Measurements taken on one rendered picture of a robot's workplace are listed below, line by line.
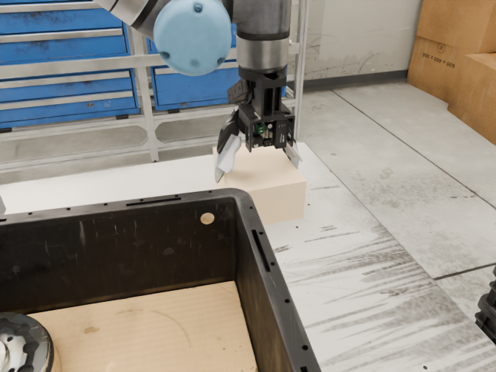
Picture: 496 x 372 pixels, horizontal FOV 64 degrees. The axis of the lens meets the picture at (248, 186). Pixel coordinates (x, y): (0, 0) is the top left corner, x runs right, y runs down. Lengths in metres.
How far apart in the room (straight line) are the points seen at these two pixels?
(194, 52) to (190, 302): 0.24
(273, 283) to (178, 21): 0.25
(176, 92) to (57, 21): 0.60
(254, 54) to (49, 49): 1.57
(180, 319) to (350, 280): 0.30
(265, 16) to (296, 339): 0.42
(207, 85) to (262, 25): 1.59
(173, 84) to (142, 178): 1.32
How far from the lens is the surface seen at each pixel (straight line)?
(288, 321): 0.25
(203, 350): 0.36
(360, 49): 3.47
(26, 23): 2.05
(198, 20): 0.40
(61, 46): 2.06
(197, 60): 0.41
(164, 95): 2.12
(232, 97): 0.69
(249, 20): 0.56
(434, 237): 1.91
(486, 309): 1.13
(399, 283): 0.62
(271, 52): 0.57
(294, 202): 0.67
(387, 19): 3.54
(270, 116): 0.58
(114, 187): 0.81
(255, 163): 0.70
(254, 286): 0.30
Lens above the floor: 1.12
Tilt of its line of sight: 33 degrees down
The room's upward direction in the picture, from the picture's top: straight up
